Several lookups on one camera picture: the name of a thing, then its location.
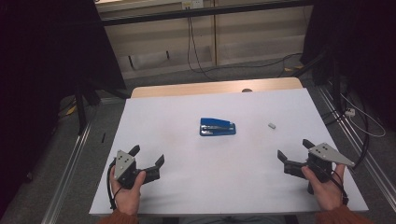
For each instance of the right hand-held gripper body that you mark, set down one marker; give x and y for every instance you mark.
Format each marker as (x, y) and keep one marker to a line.
(323, 155)

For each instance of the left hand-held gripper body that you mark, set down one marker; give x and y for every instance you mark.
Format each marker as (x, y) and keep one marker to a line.
(124, 163)

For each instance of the silver staple strip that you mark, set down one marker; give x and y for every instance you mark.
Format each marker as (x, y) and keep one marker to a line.
(272, 125)

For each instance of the blue stapler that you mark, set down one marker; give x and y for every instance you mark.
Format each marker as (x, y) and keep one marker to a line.
(218, 130)

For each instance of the person's left hand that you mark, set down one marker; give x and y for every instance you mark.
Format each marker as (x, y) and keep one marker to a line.
(127, 200)

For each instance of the person's right hand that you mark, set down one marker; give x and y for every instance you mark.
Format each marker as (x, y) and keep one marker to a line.
(328, 196)

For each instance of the small black floor object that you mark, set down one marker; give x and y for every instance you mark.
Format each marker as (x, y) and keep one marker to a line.
(103, 137)

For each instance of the white plug adapter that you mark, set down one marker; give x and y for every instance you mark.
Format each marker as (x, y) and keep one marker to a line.
(350, 112)

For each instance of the black metal stand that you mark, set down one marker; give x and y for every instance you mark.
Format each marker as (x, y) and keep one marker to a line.
(335, 87)
(81, 112)

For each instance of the white table cover sheet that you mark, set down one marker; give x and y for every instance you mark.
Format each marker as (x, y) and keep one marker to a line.
(218, 174)

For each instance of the yellow floor tape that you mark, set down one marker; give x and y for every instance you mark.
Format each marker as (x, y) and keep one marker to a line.
(293, 68)
(71, 110)

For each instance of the black curtain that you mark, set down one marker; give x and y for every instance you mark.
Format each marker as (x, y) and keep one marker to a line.
(358, 37)
(37, 62)

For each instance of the black horizontal bar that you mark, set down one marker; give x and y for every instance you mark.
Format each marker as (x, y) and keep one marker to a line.
(202, 12)

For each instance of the aluminium floor rail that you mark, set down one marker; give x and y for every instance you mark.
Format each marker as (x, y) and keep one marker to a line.
(373, 168)
(67, 177)

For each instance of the white wall socket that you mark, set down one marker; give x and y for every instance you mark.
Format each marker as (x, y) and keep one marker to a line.
(193, 3)

